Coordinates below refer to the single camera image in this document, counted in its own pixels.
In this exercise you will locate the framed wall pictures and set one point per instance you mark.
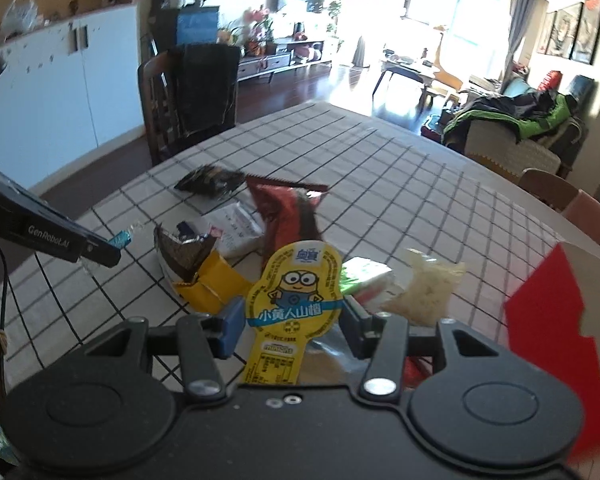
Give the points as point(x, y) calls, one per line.
point(572, 32)

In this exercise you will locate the dark coffee table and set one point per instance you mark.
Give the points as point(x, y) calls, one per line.
point(434, 81)

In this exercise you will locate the green white snack packet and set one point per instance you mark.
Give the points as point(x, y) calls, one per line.
point(364, 279)

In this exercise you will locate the tv console cabinet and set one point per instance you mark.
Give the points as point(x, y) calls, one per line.
point(283, 54)

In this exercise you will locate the pale clear snack bag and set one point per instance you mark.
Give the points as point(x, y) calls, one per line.
point(425, 300)

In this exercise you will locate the checkered white tablecloth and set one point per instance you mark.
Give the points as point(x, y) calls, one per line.
point(388, 191)

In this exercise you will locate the black snack packet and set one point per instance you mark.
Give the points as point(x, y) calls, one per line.
point(210, 181)

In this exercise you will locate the wooden chair with pink cloth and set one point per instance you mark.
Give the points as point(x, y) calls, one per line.
point(576, 206)

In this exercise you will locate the white cabinet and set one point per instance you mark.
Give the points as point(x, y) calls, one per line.
point(68, 95)

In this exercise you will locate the yellow black snack bag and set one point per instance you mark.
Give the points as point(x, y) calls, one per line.
point(196, 270)

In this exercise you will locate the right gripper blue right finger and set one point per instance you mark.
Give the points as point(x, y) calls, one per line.
point(357, 326)

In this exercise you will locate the red brown chip bag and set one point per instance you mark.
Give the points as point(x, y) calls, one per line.
point(287, 210)

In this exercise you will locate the red white cardboard box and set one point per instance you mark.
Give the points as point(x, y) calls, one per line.
point(553, 321)

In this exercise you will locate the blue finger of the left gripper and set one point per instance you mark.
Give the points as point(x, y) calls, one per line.
point(121, 239)

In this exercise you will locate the armchair with white cover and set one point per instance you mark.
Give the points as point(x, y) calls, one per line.
point(494, 146)

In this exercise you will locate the black cloth on chair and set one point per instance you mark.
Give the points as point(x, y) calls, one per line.
point(206, 85)

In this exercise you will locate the dark wooden chair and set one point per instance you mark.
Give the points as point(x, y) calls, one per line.
point(165, 134)

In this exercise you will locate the green black jacket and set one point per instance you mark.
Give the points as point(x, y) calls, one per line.
point(527, 116)

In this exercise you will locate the yellow minion snack pack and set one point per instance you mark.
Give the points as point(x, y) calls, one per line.
point(296, 300)

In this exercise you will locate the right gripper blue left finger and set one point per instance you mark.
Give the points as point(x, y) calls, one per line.
point(233, 322)

